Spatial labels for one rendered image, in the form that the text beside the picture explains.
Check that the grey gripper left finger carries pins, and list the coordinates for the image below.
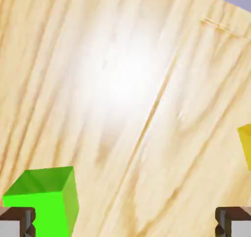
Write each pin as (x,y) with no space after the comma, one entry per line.
(17,219)

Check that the small yellow cube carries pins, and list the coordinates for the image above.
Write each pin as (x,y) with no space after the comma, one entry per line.
(246,142)

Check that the small green cube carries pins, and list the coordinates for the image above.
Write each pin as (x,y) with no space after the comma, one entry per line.
(51,199)

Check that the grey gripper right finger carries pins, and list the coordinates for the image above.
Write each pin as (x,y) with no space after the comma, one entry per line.
(235,219)

